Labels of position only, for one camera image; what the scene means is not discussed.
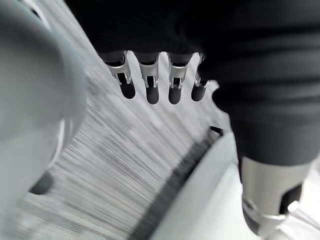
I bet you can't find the white sofa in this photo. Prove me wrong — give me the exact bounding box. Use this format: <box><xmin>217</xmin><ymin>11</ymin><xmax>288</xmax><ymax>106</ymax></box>
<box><xmin>129</xmin><ymin>126</ymin><xmax>320</xmax><ymax>240</ymax></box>

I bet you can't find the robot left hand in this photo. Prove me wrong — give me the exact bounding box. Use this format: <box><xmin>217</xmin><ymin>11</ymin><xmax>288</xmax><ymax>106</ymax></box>
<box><xmin>65</xmin><ymin>0</ymin><xmax>320</xmax><ymax>237</ymax></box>

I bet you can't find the black sofa foot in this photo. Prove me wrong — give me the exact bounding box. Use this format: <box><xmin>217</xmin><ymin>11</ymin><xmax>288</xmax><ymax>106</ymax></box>
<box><xmin>209</xmin><ymin>125</ymin><xmax>225</xmax><ymax>137</ymax></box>

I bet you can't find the silver robot leg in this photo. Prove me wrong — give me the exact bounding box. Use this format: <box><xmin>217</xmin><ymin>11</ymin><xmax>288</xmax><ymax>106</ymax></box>
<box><xmin>0</xmin><ymin>0</ymin><xmax>90</xmax><ymax>201</ymax></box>

